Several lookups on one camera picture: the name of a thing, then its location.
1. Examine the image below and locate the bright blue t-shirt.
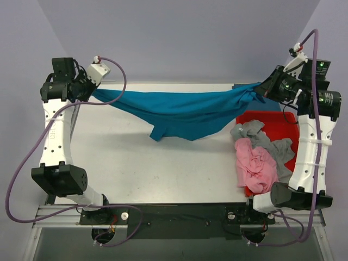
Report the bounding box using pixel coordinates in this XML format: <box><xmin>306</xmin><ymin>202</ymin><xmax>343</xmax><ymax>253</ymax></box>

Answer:
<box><xmin>92</xmin><ymin>81</ymin><xmax>266</xmax><ymax>142</ymax></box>

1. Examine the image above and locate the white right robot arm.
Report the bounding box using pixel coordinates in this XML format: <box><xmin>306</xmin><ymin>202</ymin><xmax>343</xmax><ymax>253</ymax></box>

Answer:
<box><xmin>243</xmin><ymin>59</ymin><xmax>341</xmax><ymax>222</ymax></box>

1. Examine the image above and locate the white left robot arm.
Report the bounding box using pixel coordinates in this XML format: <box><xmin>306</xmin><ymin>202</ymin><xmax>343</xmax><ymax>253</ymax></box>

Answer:
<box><xmin>31</xmin><ymin>56</ymin><xmax>112</xmax><ymax>224</ymax></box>

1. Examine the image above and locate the folded dark blue t-shirt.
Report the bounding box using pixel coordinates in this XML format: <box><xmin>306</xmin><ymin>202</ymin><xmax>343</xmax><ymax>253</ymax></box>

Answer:
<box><xmin>227</xmin><ymin>83</ymin><xmax>280</xmax><ymax>115</ymax></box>

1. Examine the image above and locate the red plastic bin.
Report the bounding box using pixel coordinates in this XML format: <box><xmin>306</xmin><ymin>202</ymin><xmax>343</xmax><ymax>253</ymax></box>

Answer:
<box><xmin>231</xmin><ymin>110</ymin><xmax>299</xmax><ymax>183</ymax></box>

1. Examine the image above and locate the grey t-shirt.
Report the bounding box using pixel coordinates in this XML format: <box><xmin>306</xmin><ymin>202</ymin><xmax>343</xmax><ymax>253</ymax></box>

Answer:
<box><xmin>230</xmin><ymin>120</ymin><xmax>295</xmax><ymax>183</ymax></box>

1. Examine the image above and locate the pink t-shirt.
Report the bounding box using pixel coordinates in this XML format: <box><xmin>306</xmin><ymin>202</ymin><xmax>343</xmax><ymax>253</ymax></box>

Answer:
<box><xmin>234</xmin><ymin>138</ymin><xmax>278</xmax><ymax>194</ymax></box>

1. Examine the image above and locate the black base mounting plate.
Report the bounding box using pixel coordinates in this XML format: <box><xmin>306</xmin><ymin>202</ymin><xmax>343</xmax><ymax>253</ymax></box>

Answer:
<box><xmin>79</xmin><ymin>203</ymin><xmax>275</xmax><ymax>243</ymax></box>

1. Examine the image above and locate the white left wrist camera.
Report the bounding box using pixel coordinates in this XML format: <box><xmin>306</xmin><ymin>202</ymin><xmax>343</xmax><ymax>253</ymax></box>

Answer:
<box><xmin>86</xmin><ymin>56</ymin><xmax>111</xmax><ymax>86</ymax></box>

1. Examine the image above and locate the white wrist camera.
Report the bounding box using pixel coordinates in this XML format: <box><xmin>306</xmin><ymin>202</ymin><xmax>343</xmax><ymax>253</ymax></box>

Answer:
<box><xmin>86</xmin><ymin>56</ymin><xmax>111</xmax><ymax>86</ymax></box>
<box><xmin>283</xmin><ymin>42</ymin><xmax>308</xmax><ymax>77</ymax></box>

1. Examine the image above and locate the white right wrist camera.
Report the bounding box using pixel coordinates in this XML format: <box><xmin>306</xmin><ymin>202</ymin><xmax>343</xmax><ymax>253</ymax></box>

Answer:
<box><xmin>283</xmin><ymin>42</ymin><xmax>308</xmax><ymax>77</ymax></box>

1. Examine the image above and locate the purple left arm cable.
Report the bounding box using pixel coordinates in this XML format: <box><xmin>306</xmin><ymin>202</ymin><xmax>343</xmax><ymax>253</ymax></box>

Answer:
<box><xmin>5</xmin><ymin>56</ymin><xmax>144</xmax><ymax>247</ymax></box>

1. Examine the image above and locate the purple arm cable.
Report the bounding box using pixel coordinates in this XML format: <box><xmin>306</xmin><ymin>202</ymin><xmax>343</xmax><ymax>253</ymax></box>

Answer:
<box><xmin>5</xmin><ymin>56</ymin><xmax>144</xmax><ymax>247</ymax></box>
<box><xmin>244</xmin><ymin>28</ymin><xmax>323</xmax><ymax>247</ymax></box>

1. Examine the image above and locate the aluminium front rail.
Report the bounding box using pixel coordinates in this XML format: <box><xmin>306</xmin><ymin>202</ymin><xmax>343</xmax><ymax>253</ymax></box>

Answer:
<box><xmin>32</xmin><ymin>205</ymin><xmax>326</xmax><ymax>228</ymax></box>

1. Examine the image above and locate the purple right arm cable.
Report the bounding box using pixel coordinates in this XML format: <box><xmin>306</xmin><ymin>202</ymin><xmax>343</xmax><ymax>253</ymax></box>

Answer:
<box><xmin>244</xmin><ymin>28</ymin><xmax>323</xmax><ymax>247</ymax></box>

